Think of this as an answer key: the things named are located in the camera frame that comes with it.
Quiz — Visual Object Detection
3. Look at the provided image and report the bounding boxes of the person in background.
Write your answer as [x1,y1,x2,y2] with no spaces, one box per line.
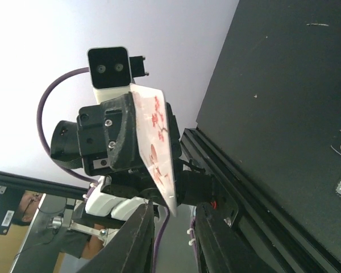
[11,192,119,260]

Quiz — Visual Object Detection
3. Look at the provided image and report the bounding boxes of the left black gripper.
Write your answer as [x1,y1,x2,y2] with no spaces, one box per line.
[77,92,165,205]

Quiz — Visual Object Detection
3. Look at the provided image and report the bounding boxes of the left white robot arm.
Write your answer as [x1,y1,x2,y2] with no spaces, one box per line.
[49,95,238,220]

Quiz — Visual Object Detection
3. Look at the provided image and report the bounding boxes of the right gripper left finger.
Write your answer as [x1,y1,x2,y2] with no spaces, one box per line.
[78,201,155,273]

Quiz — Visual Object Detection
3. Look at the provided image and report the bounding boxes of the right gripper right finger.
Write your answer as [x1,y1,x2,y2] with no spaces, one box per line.
[194,202,287,272]

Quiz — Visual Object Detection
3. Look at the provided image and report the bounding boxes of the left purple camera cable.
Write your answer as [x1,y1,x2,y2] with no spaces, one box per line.
[36,67,171,273]

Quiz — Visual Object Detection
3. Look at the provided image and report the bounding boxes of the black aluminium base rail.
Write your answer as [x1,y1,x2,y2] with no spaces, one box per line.
[181,129,341,272]

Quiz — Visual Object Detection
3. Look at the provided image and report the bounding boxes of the black monitor with label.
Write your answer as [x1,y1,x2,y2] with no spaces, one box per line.
[0,171,25,235]

